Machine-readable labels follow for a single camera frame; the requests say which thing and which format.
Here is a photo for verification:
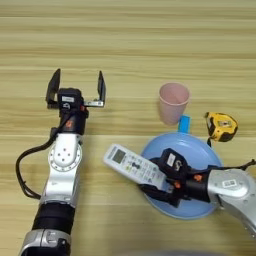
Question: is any yellow black tape measure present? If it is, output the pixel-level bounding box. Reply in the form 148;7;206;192
203;111;240;148

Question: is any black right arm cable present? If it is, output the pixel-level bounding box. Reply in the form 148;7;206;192
189;159;256;176

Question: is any pink plastic cup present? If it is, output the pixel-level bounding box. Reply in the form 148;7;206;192
158;82;191;127

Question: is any white remote control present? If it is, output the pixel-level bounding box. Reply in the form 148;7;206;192
102;143;170;193

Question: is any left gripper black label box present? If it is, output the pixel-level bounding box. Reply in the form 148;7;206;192
57;87;84;112

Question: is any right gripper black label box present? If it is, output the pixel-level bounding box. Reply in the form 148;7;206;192
158;147;190;181

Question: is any blue plate with tab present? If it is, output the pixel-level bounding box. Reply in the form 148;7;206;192
139;114;224;221

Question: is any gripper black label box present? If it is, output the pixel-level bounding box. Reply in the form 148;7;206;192
57;87;84;112
158;147;190;181

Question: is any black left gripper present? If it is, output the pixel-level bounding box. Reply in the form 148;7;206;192
45;68;107;136

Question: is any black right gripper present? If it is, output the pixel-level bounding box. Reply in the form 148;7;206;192
138;156;212;208

